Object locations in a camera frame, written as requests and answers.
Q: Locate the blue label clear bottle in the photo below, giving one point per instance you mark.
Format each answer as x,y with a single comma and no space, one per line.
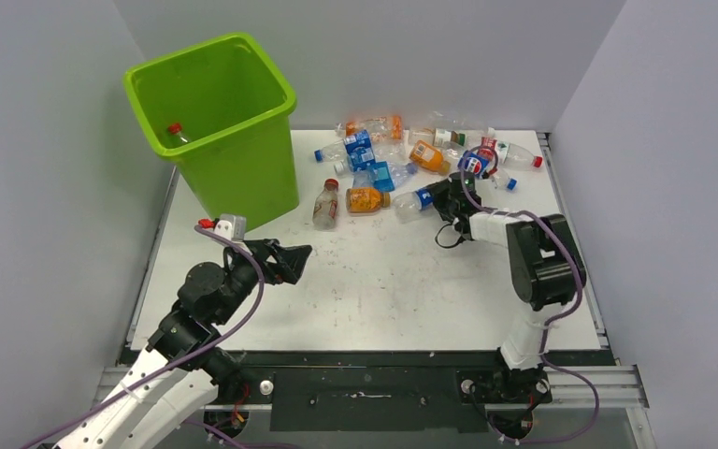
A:
358,152

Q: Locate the small orange juice bottle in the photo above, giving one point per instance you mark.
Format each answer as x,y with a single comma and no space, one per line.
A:
365,200

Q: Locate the green-red label bottle rear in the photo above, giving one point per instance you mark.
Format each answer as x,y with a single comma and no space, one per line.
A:
444,137

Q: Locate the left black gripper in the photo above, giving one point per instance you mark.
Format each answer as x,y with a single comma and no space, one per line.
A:
290,259

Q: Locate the crushed blue label bottle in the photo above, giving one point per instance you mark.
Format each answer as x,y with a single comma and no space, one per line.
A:
384,176

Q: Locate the red label bottle rear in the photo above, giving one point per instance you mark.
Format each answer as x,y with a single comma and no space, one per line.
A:
509,155

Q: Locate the green plastic bin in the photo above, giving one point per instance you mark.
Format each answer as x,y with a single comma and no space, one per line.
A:
234,104

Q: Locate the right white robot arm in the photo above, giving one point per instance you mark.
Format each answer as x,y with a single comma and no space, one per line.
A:
546,271

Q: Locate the orange bottle barcode label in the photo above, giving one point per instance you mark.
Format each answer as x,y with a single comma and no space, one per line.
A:
429,158

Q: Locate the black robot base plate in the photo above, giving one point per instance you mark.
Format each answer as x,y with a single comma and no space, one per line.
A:
377,391

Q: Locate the red label clear bottle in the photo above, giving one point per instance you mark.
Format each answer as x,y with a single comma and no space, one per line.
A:
176,132

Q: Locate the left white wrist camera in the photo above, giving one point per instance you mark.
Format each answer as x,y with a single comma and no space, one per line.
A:
227,226

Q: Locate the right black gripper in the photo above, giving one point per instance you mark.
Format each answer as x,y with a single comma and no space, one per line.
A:
438,193

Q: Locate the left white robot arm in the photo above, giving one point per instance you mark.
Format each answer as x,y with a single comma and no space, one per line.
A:
182,366

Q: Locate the small red-cap bottle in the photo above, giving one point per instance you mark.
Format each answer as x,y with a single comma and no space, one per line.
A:
325,209

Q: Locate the pepsi bottle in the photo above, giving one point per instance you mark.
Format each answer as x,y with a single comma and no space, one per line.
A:
482,163
414,205

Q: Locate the orange label bottle rear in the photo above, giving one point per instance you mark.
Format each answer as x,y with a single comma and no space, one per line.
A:
381,128

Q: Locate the aluminium frame rail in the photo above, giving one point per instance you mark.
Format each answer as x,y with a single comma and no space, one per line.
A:
616,387

